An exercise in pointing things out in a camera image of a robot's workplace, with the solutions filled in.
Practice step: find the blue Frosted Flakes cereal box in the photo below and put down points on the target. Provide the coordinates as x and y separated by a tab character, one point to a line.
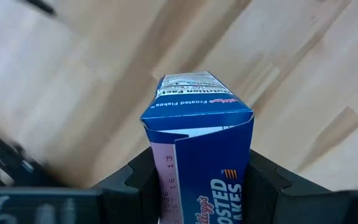
204	149

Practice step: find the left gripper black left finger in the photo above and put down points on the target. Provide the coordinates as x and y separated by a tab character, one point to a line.
132	193

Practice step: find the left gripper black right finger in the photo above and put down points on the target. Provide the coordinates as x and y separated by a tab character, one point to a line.
269	196

